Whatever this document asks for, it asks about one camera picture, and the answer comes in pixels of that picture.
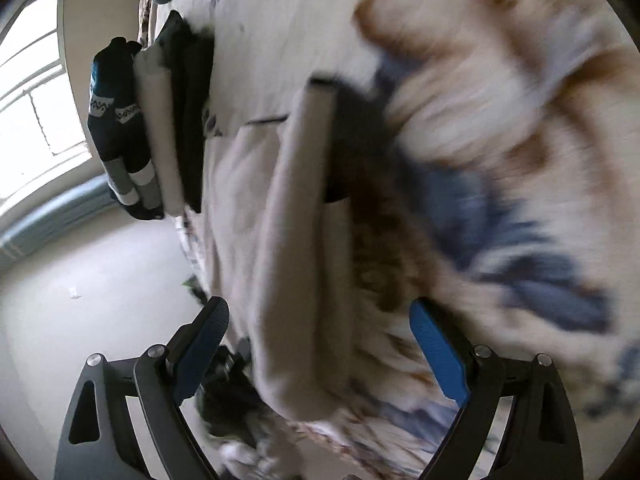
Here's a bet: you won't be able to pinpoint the beige garment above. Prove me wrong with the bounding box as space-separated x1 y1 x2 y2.
200 77 398 423

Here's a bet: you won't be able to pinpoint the black patterned knit garment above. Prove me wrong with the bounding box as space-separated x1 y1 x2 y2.
87 37 166 222

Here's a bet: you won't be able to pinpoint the floral printed blanket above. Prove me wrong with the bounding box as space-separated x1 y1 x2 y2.
137 0 640 480

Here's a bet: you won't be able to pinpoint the dark cloth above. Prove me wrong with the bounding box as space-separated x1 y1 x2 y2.
195 337 273 453

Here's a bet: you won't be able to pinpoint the grey radiator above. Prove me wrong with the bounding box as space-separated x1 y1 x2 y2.
0 174 120 262

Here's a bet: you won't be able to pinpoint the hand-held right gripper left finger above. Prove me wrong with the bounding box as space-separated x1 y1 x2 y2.
52 296 231 480

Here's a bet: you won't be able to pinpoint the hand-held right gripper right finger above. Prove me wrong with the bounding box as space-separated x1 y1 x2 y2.
409 297 586 480

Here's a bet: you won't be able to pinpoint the window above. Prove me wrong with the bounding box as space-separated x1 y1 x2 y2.
0 0 92 221

